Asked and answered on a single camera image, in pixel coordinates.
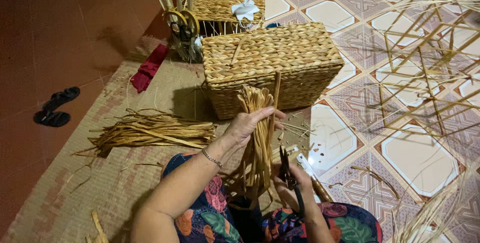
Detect large woven straw basket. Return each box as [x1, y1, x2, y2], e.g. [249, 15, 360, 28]
[201, 22, 345, 120]

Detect red cloth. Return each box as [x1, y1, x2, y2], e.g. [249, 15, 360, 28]
[130, 44, 170, 94]

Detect bundle of dried straw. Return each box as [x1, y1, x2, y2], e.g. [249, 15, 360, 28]
[220, 72, 282, 212]

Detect loose pile of straw strands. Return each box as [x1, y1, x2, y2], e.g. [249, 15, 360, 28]
[72, 108, 218, 158]

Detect woven floor mat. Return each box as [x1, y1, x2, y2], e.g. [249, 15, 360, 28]
[0, 35, 313, 243]

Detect black scissors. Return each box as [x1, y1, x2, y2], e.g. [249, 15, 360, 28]
[279, 145, 306, 218]

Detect person's right hand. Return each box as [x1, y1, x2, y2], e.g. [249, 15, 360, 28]
[271, 161, 319, 218]

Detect scattered straw cuttings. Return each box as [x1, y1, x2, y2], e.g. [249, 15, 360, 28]
[277, 111, 328, 169]

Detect black sandal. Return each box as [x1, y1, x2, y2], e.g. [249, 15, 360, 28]
[33, 110, 71, 128]
[42, 86, 81, 112]

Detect white crumpled cloth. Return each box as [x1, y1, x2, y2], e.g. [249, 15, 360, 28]
[231, 0, 260, 22]

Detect small woven straw basket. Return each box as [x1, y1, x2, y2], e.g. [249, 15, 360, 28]
[190, 0, 266, 37]

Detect bamboo stick frames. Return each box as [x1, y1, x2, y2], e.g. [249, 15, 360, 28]
[378, 0, 480, 139]

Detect short straw offcuts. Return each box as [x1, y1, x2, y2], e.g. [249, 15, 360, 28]
[85, 211, 110, 243]

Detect floral patterned clothing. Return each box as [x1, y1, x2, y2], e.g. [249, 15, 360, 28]
[161, 152, 384, 243]

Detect person's left hand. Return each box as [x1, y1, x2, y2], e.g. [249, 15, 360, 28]
[224, 106, 286, 153]

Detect wooden-handled knife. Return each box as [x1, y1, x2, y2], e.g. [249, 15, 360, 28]
[295, 152, 334, 203]

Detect silver bracelet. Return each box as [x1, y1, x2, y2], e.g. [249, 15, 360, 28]
[202, 147, 224, 169]

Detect heap of thin pale fibres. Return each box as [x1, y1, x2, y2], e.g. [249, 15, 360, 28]
[392, 168, 480, 243]

